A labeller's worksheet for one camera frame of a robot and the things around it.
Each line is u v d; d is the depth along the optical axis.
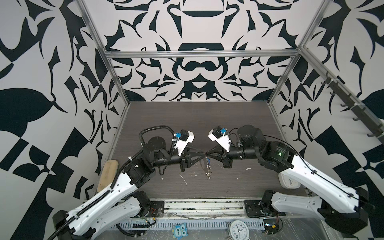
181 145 0.53
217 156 0.59
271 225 0.71
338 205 0.40
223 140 0.51
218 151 0.55
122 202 0.59
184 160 0.52
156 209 0.74
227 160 0.52
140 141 0.47
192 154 0.59
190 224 0.71
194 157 0.59
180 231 0.67
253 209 0.74
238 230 0.66
